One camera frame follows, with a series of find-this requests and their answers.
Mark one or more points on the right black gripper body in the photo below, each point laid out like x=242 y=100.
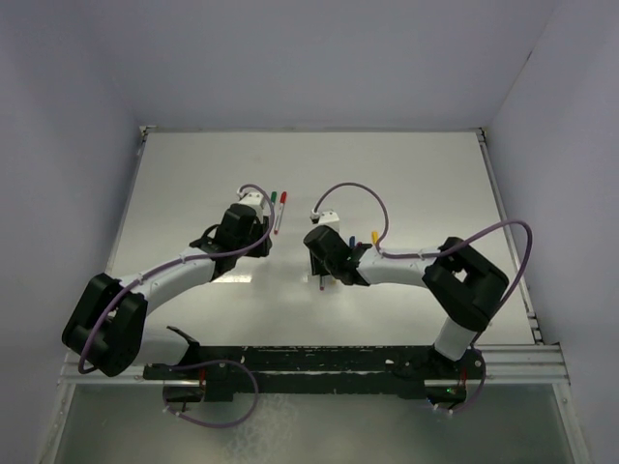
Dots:
x=322 y=268

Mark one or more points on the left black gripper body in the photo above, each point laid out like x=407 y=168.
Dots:
x=256 y=234

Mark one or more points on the red marker pen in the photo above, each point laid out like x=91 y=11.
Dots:
x=278 y=220

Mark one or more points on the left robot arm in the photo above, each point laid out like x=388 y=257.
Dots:
x=106 y=328

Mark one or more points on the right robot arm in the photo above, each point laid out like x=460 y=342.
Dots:
x=466 y=285

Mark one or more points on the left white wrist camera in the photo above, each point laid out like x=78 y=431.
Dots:
x=254 y=199

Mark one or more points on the black base frame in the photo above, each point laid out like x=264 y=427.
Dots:
x=218 y=373

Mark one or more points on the aluminium rail right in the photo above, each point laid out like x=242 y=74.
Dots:
x=529 y=363

